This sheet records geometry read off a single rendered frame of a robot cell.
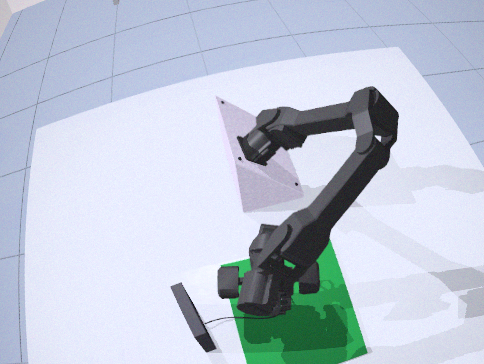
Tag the dark grey square fan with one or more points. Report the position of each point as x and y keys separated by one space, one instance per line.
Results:
x=192 y=317

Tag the green circuit board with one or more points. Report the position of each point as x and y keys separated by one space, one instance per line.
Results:
x=320 y=328

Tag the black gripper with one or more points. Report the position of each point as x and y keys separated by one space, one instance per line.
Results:
x=228 y=282

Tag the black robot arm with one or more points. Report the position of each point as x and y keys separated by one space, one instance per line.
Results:
x=301 y=238

